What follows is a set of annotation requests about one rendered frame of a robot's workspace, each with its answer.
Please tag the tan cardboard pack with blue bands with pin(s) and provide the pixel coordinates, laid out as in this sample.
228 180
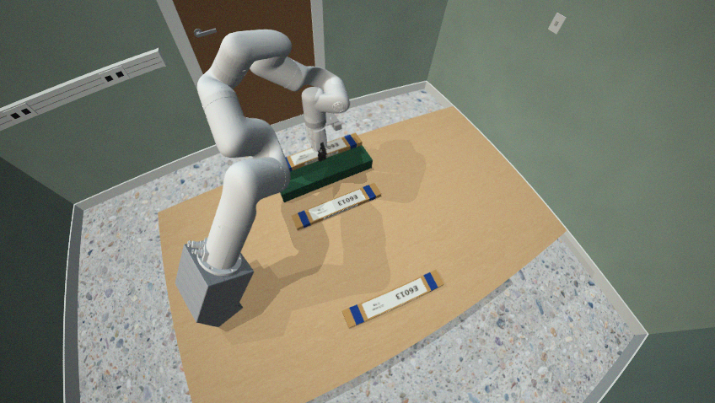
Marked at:
392 299

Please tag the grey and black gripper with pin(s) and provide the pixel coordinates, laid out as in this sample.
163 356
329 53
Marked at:
317 139

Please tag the dark green low platform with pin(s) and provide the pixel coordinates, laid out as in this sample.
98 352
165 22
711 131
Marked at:
319 174

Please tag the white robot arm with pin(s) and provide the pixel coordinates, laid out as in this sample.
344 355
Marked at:
248 181

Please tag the tan welding electrode pack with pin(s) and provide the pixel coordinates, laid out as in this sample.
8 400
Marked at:
335 206

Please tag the cardboard welding electrode pack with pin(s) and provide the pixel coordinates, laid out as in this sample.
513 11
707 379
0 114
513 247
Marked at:
334 147

